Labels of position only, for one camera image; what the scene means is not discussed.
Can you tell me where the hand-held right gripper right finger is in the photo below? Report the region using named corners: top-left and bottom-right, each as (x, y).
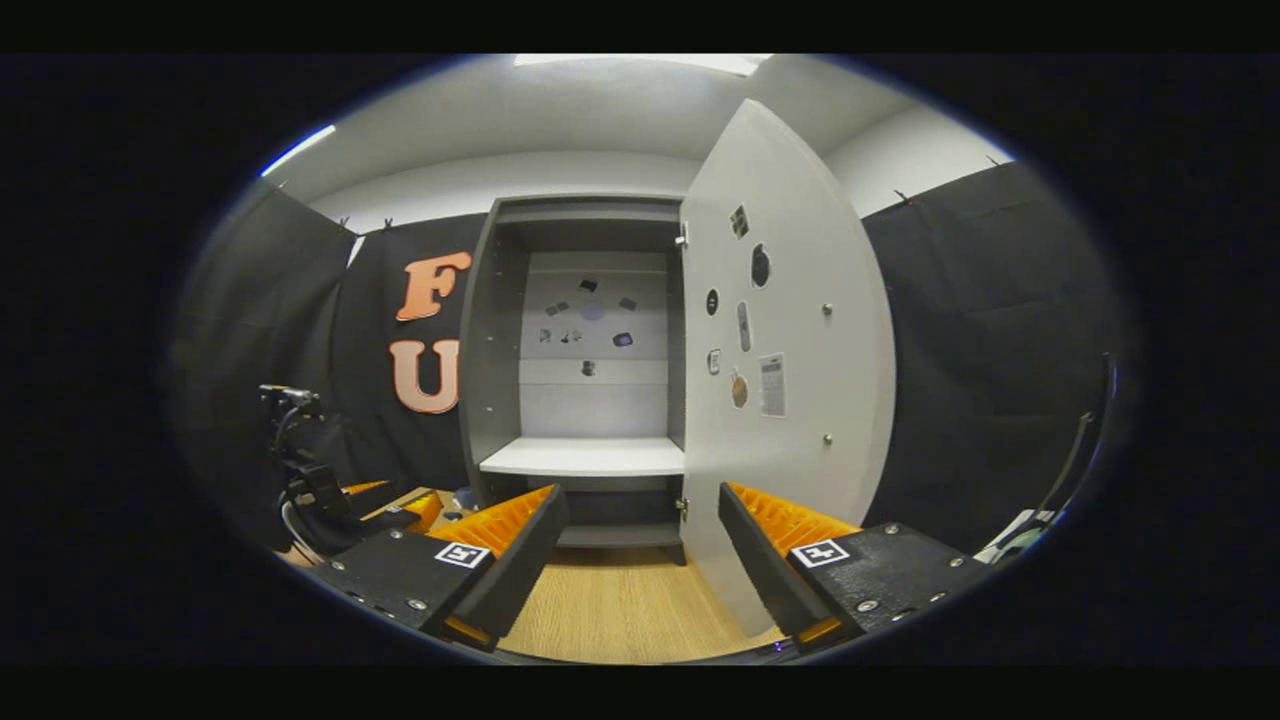
top-left (718, 482), bottom-right (996, 653)

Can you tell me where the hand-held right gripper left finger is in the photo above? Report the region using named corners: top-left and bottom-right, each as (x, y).
top-left (315, 485), bottom-right (571, 654)

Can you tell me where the light grey cabinet door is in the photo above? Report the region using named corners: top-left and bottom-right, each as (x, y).
top-left (680, 98), bottom-right (897, 639)

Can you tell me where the white cabinet shelf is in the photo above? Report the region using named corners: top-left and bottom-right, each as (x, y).
top-left (478, 437), bottom-right (688, 479)

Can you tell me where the black backdrop cloth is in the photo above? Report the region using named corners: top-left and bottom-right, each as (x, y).
top-left (175, 160), bottom-right (1131, 561)

